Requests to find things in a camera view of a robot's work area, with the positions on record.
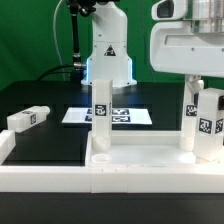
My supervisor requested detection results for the black cable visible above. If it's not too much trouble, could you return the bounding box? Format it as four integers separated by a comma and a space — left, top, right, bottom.
35, 64, 83, 83

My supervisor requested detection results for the white U-shaped fence wall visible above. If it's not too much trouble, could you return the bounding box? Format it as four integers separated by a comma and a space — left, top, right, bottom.
0, 130, 224, 193

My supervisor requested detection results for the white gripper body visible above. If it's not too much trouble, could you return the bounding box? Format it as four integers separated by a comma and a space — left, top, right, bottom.
150, 0, 224, 78

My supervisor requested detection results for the white desk top tray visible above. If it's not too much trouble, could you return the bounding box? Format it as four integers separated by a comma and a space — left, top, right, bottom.
84, 129, 224, 168

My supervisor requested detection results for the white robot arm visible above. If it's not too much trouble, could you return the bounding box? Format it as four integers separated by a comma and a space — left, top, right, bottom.
84, 0, 224, 104

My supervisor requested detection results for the white cable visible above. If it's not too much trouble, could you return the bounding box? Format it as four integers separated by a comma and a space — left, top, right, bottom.
52, 0, 67, 82

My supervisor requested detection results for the fiducial marker sheet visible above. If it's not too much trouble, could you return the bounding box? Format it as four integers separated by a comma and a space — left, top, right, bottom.
62, 107, 152, 125

